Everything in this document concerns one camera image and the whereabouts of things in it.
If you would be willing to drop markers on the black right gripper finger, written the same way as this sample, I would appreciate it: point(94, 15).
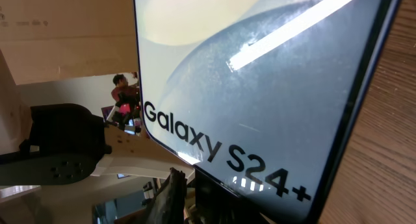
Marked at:
point(168, 204)

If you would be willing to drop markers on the Galaxy S24 smartphone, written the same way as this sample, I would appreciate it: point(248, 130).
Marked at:
point(259, 95)

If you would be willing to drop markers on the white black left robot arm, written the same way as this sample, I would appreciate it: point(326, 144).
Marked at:
point(69, 150)

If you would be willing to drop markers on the person in red shirt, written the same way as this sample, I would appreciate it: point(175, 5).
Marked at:
point(122, 86)

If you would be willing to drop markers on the brown cardboard backdrop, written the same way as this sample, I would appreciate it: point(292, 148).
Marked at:
point(51, 40)

